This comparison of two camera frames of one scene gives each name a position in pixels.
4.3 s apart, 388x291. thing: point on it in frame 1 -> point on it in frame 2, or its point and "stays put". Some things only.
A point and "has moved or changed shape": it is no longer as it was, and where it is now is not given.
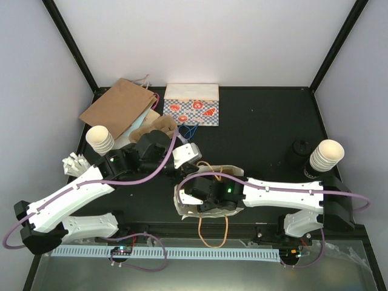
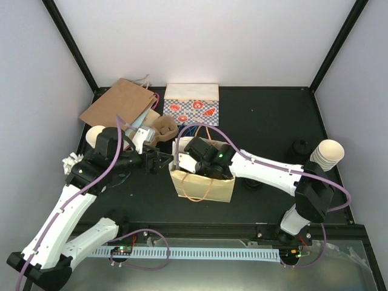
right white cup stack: [326, 156] stays put
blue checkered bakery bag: [192, 104] stays put
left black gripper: [183, 171] -> [154, 168]
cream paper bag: [193, 210] has moved or changed shape
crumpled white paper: [74, 165] stays put
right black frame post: [353, 16] stays put
